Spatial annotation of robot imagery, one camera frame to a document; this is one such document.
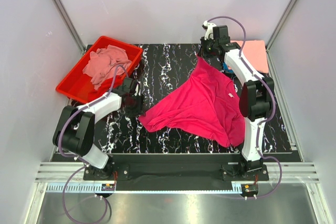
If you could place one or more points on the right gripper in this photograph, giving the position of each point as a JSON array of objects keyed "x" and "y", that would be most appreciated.
[{"x": 203, "y": 42}]

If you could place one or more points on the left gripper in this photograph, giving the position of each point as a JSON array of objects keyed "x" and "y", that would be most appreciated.
[{"x": 139, "y": 109}]

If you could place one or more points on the magenta t shirt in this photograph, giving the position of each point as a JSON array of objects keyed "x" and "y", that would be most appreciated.
[{"x": 206, "y": 105}]

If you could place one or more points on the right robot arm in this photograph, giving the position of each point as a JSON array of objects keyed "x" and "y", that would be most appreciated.
[{"x": 256, "y": 102}]

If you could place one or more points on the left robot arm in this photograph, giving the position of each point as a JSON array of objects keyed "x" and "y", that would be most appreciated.
[{"x": 75, "y": 132}]

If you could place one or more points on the folded blue t shirt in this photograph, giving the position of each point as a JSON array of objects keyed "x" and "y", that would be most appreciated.
[{"x": 226, "y": 68}]

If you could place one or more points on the red t shirt in bin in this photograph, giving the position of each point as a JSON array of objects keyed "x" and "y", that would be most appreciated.
[{"x": 105, "y": 86}]

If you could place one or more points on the dusty pink t shirt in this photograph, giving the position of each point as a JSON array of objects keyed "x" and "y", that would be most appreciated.
[{"x": 103, "y": 62}]

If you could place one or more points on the folded salmon t shirt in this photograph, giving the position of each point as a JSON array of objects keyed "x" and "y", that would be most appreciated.
[{"x": 255, "y": 52}]

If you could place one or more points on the red plastic bin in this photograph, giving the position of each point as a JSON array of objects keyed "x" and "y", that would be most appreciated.
[{"x": 76, "y": 85}]

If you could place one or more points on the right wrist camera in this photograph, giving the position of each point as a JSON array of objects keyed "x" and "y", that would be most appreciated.
[{"x": 214, "y": 32}]

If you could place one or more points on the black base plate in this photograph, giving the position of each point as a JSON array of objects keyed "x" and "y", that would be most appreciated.
[{"x": 195, "y": 168}]

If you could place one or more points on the aluminium rail profile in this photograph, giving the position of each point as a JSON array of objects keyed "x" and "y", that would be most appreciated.
[{"x": 59, "y": 171}]

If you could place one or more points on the white slotted cable duct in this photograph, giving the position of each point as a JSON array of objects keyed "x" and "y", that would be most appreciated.
[{"x": 220, "y": 187}]

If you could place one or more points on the right aluminium frame post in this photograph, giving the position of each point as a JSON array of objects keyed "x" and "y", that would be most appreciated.
[{"x": 288, "y": 10}]

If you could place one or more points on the aluminium frame post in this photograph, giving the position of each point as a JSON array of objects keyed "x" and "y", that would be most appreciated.
[
  {"x": 288, "y": 10},
  {"x": 69, "y": 24}
]

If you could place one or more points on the left aluminium frame post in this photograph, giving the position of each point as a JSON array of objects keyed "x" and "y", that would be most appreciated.
[{"x": 69, "y": 24}]

